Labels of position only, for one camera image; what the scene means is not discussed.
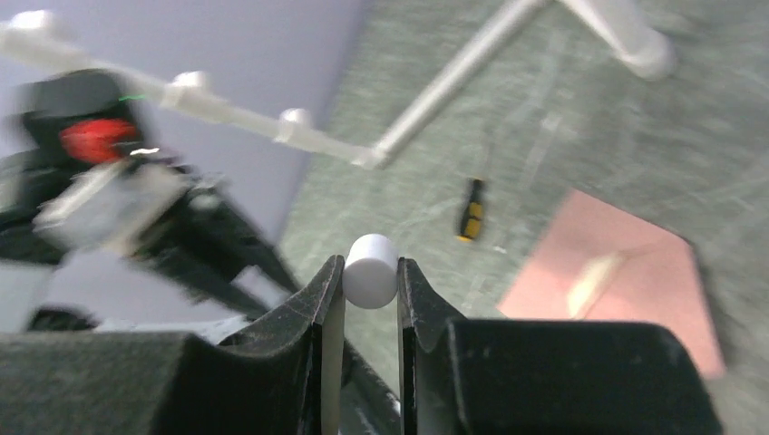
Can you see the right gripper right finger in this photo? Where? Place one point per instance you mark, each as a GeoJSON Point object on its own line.
{"type": "Point", "coordinates": [463, 375]}

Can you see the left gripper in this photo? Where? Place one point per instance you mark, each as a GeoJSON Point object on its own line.
{"type": "Point", "coordinates": [203, 243]}

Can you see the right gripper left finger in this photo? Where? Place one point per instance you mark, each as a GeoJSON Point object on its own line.
{"type": "Point", "coordinates": [284, 378]}

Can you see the white glue stick cap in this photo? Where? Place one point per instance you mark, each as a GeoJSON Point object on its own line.
{"type": "Point", "coordinates": [369, 276]}

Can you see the tan paper letter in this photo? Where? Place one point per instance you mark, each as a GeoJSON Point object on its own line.
{"type": "Point", "coordinates": [591, 283]}

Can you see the pink envelope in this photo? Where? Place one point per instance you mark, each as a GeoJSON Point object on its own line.
{"type": "Point", "coordinates": [659, 283]}

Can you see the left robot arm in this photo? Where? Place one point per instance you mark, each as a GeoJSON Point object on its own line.
{"type": "Point", "coordinates": [33, 177]}

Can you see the black yellow screwdriver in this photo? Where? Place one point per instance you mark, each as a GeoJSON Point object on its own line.
{"type": "Point", "coordinates": [472, 215]}

